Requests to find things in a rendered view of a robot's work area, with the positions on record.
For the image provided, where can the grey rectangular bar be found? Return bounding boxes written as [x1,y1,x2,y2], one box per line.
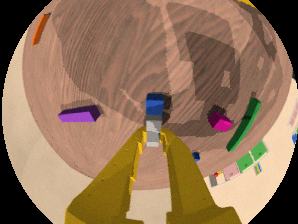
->
[146,115,162,147]

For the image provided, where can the magenta rod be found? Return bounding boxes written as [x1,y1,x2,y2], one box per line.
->
[208,111,233,132]

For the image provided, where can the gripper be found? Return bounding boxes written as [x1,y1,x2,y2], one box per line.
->
[64,126,242,224]

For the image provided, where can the purple rod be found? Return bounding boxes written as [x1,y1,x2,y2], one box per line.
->
[58,105,101,122]

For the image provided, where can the small blue cube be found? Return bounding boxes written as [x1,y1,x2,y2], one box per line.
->
[146,93,164,115]
[192,152,201,162]

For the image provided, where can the green rod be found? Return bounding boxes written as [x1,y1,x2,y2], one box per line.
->
[226,98,261,152]

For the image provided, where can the orange rod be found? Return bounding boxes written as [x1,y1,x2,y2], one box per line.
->
[32,14,50,45]

